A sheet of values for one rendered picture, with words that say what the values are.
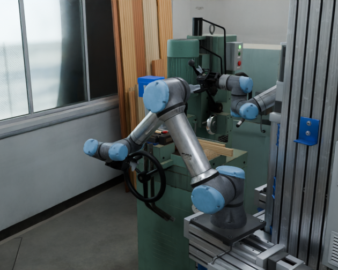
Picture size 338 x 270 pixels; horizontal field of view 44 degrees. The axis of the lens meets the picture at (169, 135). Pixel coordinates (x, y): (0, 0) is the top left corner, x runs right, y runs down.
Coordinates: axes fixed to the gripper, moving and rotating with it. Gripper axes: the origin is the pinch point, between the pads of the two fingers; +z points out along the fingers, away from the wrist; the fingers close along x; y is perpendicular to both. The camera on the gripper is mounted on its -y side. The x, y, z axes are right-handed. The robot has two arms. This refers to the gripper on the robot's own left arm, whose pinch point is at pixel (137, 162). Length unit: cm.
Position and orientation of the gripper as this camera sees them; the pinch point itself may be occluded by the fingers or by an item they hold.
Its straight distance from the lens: 212.3
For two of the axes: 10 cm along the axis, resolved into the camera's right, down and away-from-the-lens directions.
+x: 7.9, 1.6, -5.9
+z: 5.3, 3.0, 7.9
